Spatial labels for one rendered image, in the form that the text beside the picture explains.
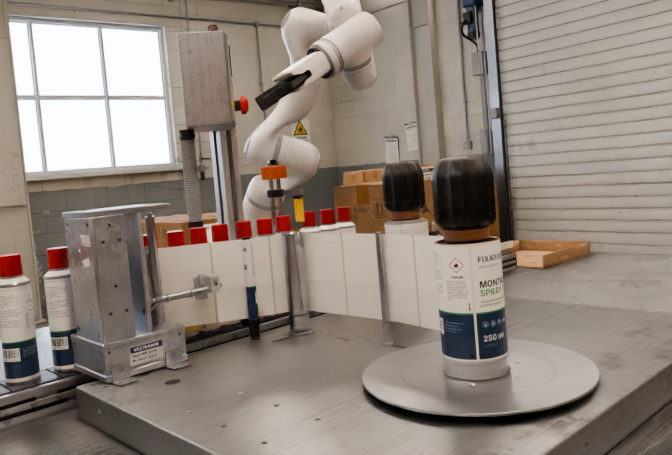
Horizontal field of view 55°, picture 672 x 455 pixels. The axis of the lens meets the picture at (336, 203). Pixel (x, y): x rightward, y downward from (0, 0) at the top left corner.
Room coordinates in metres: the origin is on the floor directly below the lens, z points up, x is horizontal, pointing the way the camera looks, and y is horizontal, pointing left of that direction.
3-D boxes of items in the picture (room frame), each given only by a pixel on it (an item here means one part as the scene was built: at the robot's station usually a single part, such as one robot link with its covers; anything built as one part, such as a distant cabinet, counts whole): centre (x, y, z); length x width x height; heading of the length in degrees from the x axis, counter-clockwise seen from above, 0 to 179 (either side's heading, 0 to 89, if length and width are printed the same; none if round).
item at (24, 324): (1.03, 0.53, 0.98); 0.05 x 0.05 x 0.20
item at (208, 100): (1.40, 0.25, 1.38); 0.17 x 0.10 x 0.19; 8
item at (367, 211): (2.10, -0.18, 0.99); 0.30 x 0.24 x 0.27; 139
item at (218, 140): (1.49, 0.24, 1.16); 0.04 x 0.04 x 0.67; 43
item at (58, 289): (1.08, 0.47, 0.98); 0.05 x 0.05 x 0.20
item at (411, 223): (1.26, -0.13, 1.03); 0.09 x 0.09 x 0.30
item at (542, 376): (0.85, -0.17, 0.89); 0.31 x 0.31 x 0.01
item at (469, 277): (0.85, -0.17, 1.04); 0.09 x 0.09 x 0.29
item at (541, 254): (2.09, -0.62, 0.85); 0.30 x 0.26 x 0.04; 133
